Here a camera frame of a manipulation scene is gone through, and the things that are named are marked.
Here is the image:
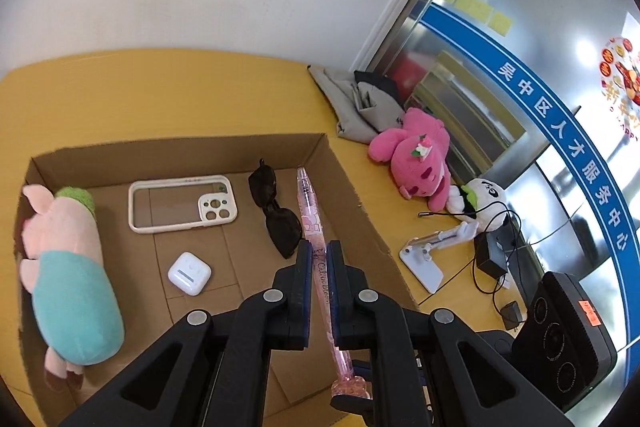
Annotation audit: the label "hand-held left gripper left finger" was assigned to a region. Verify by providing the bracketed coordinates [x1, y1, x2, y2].
[59, 239, 314, 427]

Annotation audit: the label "red festive door sticker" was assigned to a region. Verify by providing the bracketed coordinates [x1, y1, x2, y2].
[600, 34, 640, 142]

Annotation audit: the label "grey cloth bag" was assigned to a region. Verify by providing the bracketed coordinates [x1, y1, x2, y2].
[307, 64, 407, 146]

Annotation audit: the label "white clear phone case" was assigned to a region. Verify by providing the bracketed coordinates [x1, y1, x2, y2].
[127, 175, 239, 236]

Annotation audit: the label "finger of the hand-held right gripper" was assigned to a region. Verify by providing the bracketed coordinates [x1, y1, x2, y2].
[329, 396, 377, 427]

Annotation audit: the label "small black adapter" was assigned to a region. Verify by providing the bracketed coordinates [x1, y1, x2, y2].
[500, 301, 525, 331]

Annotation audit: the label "pig plush toy teal shirt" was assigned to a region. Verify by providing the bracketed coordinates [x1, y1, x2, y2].
[20, 184, 126, 391]

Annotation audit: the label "black charger box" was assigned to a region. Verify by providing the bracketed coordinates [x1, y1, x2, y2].
[475, 232, 522, 281]

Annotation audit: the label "black sunglasses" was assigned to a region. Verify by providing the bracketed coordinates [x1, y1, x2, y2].
[247, 158, 304, 260]

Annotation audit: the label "pink glitter pen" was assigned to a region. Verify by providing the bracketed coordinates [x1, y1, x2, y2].
[296, 167, 374, 401]

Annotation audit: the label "white earbud case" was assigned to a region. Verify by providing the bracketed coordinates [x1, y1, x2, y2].
[167, 252, 211, 296]

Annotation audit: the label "white phone stand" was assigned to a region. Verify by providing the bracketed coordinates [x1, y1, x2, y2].
[398, 227, 482, 294]

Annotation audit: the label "pink plush toy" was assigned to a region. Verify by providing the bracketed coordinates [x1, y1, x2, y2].
[369, 107, 454, 210]

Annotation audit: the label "white plush toy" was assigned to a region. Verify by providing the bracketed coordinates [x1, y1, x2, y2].
[447, 178, 509, 236]

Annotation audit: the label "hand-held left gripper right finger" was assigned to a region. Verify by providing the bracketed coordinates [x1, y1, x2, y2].
[327, 240, 576, 427]

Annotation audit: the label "cardboard box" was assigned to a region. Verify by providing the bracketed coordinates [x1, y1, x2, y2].
[12, 133, 422, 427]

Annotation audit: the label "blue door band decal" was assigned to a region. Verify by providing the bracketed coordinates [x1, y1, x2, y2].
[417, 2, 640, 304]

